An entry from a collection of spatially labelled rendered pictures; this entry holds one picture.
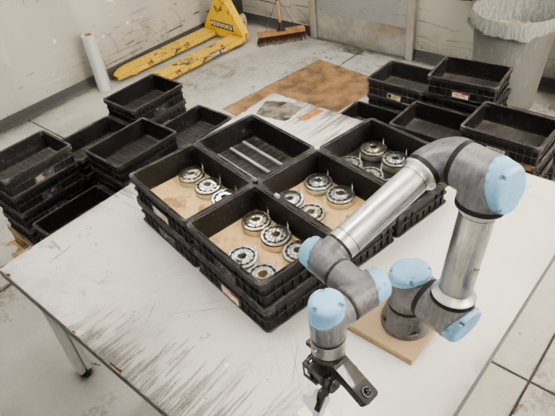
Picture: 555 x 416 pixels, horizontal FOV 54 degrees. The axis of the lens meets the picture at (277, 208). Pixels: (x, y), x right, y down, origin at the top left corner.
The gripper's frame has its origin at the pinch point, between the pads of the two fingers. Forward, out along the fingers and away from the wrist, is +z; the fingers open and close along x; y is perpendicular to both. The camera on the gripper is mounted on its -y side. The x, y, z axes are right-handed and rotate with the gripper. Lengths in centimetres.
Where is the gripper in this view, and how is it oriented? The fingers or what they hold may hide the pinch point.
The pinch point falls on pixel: (338, 404)
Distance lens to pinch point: 136.6
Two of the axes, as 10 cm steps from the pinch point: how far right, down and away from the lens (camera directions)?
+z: 0.9, 7.7, 6.3
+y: -7.0, -4.0, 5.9
